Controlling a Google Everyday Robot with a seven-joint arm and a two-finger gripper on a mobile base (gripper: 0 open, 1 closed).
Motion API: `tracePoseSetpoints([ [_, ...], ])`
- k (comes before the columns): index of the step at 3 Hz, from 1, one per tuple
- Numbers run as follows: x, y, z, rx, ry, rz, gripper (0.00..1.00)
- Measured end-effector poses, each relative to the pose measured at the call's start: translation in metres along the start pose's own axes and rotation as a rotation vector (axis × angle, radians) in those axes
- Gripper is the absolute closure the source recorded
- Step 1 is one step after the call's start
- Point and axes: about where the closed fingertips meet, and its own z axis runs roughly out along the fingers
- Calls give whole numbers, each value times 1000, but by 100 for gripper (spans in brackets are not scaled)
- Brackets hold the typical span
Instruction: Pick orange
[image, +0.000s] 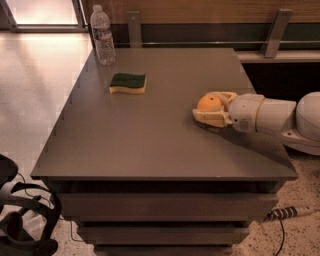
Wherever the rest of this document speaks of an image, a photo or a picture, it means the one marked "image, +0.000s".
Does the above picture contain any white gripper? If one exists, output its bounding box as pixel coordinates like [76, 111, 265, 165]
[192, 91, 265, 132]

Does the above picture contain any orange fruit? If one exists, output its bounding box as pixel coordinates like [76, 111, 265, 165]
[197, 94, 223, 111]

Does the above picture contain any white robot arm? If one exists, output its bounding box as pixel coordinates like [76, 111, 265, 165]
[192, 91, 320, 156]

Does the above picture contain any green and yellow sponge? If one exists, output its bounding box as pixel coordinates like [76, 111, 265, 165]
[109, 73, 146, 94]

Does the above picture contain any grey drawer cabinet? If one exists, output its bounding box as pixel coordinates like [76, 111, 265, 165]
[32, 48, 297, 256]

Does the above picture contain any striped power strip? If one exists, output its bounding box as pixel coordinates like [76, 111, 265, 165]
[266, 206, 314, 221]

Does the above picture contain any clear plastic water bottle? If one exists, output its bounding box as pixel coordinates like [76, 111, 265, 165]
[90, 5, 116, 66]

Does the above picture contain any black VR headset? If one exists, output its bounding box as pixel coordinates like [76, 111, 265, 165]
[0, 155, 61, 256]

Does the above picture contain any right metal rail bracket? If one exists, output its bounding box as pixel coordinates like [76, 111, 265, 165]
[261, 8, 293, 58]

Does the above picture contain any metal rail bracket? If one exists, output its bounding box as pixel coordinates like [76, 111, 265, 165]
[126, 11, 142, 48]
[261, 8, 293, 58]

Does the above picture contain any left metal rail bracket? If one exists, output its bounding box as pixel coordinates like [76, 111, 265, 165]
[126, 11, 142, 48]

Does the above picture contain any horizontal metal rail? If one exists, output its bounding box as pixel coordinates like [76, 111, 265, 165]
[115, 40, 320, 49]

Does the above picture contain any black cable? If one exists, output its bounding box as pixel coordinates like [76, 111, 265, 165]
[273, 217, 286, 256]

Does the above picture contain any window frame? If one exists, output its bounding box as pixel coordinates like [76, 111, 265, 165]
[0, 0, 87, 33]

